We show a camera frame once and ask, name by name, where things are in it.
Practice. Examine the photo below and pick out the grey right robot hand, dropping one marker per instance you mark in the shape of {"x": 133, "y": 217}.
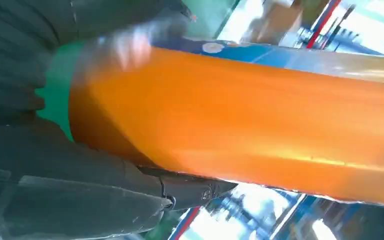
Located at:
{"x": 62, "y": 185}

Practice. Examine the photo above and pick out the ribbed grey right robot arm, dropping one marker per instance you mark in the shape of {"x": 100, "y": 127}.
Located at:
{"x": 10, "y": 66}

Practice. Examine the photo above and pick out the brown cardboard box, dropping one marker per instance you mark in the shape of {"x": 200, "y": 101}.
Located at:
{"x": 278, "y": 23}

